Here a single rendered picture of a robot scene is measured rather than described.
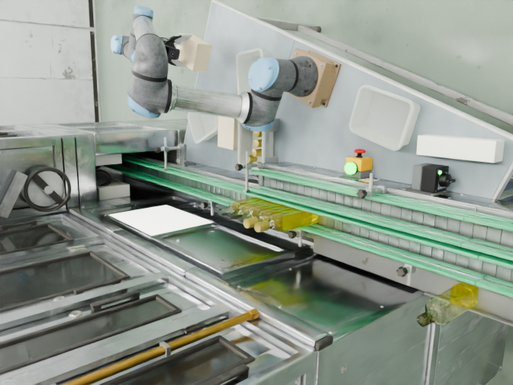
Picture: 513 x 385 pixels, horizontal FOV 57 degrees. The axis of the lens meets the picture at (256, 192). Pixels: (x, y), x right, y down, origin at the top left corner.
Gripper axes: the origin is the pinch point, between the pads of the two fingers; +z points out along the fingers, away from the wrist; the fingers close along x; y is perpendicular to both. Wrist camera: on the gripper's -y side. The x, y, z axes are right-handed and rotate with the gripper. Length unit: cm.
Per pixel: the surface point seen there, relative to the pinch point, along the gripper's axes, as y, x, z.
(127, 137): 25, 54, -11
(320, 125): -68, 6, 21
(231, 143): -28.0, 33.3, 13.0
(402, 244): -125, 21, 8
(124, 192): 26, 88, -9
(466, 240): -142, 6, 5
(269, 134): -48, 19, 16
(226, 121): -20.6, 25.1, 13.0
